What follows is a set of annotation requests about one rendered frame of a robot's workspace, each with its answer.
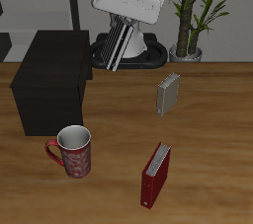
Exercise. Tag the white background shelf unit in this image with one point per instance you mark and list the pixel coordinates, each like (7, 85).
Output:
(33, 7)

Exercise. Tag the red book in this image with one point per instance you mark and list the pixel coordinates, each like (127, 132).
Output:
(154, 178)

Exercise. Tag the green pot plant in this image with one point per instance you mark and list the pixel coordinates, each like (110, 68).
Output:
(184, 20)

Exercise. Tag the black vertical post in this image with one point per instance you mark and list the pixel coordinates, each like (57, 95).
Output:
(73, 1)

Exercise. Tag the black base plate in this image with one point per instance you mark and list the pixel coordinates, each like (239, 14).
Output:
(154, 57)

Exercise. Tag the red patterned mug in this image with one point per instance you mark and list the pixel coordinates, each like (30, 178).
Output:
(77, 162)

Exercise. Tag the grey book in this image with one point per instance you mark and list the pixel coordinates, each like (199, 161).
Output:
(168, 95)

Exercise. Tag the dark brown desk caddy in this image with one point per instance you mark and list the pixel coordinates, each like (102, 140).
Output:
(52, 80)

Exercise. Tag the black white striped book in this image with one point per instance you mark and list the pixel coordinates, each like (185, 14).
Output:
(115, 45)

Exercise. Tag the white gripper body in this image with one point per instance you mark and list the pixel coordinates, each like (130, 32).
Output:
(131, 5)

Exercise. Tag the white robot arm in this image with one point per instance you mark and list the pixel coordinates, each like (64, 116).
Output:
(137, 44)

